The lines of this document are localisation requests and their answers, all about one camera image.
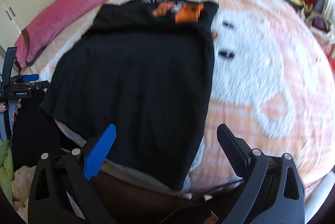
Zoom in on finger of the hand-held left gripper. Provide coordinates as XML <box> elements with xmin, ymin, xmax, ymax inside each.
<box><xmin>21</xmin><ymin>74</ymin><xmax>40</xmax><ymax>82</ymax></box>
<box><xmin>33</xmin><ymin>80</ymin><xmax>50</xmax><ymax>90</ymax></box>

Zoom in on white curtain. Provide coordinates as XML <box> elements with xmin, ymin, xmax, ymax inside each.
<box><xmin>317</xmin><ymin>0</ymin><xmax>335</xmax><ymax>31</ymax></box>

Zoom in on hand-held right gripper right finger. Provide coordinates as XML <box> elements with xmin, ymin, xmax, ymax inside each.
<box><xmin>217</xmin><ymin>123</ymin><xmax>306</xmax><ymax>224</ymax></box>

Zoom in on white rounded object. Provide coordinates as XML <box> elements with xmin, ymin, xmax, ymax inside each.
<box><xmin>305</xmin><ymin>174</ymin><xmax>333</xmax><ymax>214</ymax></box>

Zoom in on person's left hand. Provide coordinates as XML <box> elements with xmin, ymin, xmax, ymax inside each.
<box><xmin>0</xmin><ymin>102</ymin><xmax>22</xmax><ymax>124</ymax></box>

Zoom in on green cloth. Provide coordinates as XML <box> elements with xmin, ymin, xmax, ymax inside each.
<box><xmin>0</xmin><ymin>139</ymin><xmax>14</xmax><ymax>204</ymax></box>

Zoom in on orange white bear blanket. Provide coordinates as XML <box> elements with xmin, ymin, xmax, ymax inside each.
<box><xmin>46</xmin><ymin>0</ymin><xmax>333</xmax><ymax>196</ymax></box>

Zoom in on cream fluffy cloth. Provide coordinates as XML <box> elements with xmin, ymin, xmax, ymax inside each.
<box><xmin>13</xmin><ymin>165</ymin><xmax>37</xmax><ymax>216</ymax></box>

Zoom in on black cloth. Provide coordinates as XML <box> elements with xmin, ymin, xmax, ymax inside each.
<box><xmin>12</xmin><ymin>89</ymin><xmax>62</xmax><ymax>169</ymax></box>

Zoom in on floral bag with clothes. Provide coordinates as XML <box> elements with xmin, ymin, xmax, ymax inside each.
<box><xmin>305</xmin><ymin>13</ymin><xmax>335</xmax><ymax>44</ymax></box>

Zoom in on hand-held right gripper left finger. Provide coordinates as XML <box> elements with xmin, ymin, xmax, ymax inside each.
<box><xmin>27</xmin><ymin>124</ymin><xmax>117</xmax><ymax>224</ymax></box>

